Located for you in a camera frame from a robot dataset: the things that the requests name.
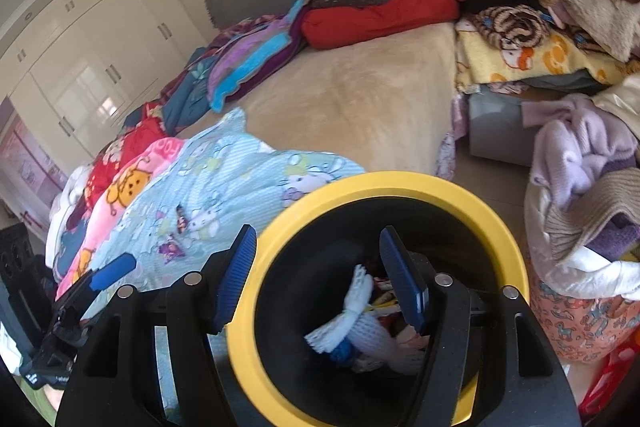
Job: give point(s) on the red plastic bag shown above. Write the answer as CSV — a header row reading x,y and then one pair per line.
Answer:
x,y
610,382

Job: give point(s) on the lavender sweater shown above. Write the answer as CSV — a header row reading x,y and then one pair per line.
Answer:
x,y
575,147

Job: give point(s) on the blue leaf-print quilt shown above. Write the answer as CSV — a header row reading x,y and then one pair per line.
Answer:
x,y
190,102

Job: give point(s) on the beige knitted garment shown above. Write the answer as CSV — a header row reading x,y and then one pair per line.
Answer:
x,y
600,202

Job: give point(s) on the striped purple and blue pillow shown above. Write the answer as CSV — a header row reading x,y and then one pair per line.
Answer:
x,y
245,62

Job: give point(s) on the cream wardrobe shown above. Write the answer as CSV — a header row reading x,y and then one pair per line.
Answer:
x,y
100,57

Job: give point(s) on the blue wrapper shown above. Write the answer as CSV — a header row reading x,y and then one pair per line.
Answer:
x,y
341,351

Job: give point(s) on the pink bear-print blanket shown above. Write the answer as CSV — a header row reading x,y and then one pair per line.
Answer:
x,y
130,187

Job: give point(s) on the white quilt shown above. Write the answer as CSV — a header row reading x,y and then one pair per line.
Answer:
x,y
65,202

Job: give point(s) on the white cloth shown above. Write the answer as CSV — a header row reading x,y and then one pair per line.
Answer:
x,y
590,277

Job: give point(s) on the black perforated box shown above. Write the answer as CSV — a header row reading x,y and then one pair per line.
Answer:
x,y
17,257

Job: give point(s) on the cream satin sheet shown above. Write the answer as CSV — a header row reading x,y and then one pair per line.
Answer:
x,y
622,99

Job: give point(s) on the purple knitted garment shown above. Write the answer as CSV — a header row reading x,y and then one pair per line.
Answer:
x,y
620,242

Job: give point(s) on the purple shiny candy wrapper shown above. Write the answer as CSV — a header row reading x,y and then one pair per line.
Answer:
x,y
171,249

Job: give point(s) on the orange cartoon-print bag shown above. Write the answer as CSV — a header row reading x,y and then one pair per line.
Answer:
x,y
575,322

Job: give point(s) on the light blue cat-print blanket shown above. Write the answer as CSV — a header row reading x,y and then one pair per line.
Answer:
x,y
225,167

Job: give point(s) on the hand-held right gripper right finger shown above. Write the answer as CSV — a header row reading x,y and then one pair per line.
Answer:
x,y
400,279

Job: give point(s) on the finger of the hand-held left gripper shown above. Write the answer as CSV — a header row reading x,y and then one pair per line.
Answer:
x,y
115,269

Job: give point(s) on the yellow cartoon-print blanket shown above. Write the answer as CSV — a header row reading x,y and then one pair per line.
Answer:
x,y
550,57

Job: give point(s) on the yellow-rimmed black trash bin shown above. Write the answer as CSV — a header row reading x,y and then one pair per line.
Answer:
x,y
390,187

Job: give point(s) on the red cloth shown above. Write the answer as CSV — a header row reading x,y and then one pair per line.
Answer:
x,y
390,14

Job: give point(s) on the pink wall poster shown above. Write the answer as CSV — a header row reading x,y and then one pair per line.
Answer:
x,y
25,167

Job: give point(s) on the white foam net sleeve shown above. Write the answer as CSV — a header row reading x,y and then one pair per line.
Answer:
x,y
370,339

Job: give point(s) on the grey box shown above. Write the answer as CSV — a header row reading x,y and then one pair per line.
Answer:
x,y
500,127

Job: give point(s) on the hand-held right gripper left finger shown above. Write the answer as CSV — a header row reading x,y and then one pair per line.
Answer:
x,y
235,279

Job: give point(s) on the pale floral bed skirt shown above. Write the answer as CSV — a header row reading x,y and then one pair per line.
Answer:
x,y
447,152

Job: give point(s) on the beige bed sheet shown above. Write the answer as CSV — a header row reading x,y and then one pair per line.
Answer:
x,y
360,97

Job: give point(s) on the tiger-print cloth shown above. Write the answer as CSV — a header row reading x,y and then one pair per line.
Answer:
x,y
510,27

